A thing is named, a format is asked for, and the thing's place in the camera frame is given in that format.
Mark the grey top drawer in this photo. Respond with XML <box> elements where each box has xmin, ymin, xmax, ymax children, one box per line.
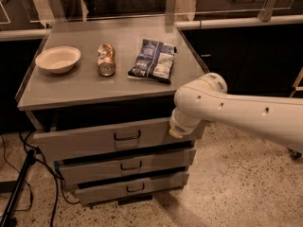
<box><xmin>33</xmin><ymin>118</ymin><xmax>205</xmax><ymax>161</ymax></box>

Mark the grey drawer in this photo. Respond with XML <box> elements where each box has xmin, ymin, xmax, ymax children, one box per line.
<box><xmin>60</xmin><ymin>147</ymin><xmax>196</xmax><ymax>184</ymax></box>
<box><xmin>33</xmin><ymin>118</ymin><xmax>205</xmax><ymax>161</ymax></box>
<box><xmin>76</xmin><ymin>171</ymin><xmax>189</xmax><ymax>205</ymax></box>

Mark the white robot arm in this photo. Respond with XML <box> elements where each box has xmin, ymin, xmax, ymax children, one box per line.
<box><xmin>169</xmin><ymin>73</ymin><xmax>303</xmax><ymax>152</ymax></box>

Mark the grey bottom drawer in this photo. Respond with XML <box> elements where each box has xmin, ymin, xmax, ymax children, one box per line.
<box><xmin>76</xmin><ymin>171</ymin><xmax>189</xmax><ymax>205</ymax></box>

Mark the grey middle drawer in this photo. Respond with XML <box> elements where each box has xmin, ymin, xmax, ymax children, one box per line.
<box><xmin>60</xmin><ymin>147</ymin><xmax>196</xmax><ymax>184</ymax></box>

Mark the grey cabinet with counter top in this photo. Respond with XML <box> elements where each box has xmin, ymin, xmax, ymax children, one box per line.
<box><xmin>14</xmin><ymin>16</ymin><xmax>211</xmax><ymax>134</ymax></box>

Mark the blue white chip bag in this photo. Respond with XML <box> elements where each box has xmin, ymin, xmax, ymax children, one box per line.
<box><xmin>128</xmin><ymin>39</ymin><xmax>177</xmax><ymax>84</ymax></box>

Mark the crushed gold soda can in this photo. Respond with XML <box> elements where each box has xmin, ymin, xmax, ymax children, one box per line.
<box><xmin>97</xmin><ymin>44</ymin><xmax>116</xmax><ymax>77</ymax></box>

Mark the black caster wheel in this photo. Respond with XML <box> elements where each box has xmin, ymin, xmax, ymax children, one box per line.
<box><xmin>289</xmin><ymin>149</ymin><xmax>302</xmax><ymax>160</ymax></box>

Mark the white paper bowl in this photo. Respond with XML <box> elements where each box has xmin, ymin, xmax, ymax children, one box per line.
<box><xmin>35</xmin><ymin>46</ymin><xmax>80</xmax><ymax>74</ymax></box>

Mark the black tripod stand leg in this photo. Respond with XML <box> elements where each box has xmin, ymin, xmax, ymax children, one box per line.
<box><xmin>0</xmin><ymin>149</ymin><xmax>35</xmax><ymax>227</ymax></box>

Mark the clear acrylic barrier panel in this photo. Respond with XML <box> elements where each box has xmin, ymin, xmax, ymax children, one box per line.
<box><xmin>1</xmin><ymin>0</ymin><xmax>303</xmax><ymax>29</ymax></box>

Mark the black floor cable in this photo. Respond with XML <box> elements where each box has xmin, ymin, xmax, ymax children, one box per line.
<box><xmin>18</xmin><ymin>132</ymin><xmax>80</xmax><ymax>227</ymax></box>

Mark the white horizontal rail pipe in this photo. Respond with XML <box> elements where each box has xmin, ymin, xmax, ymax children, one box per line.
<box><xmin>0</xmin><ymin>14</ymin><xmax>303</xmax><ymax>42</ymax></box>

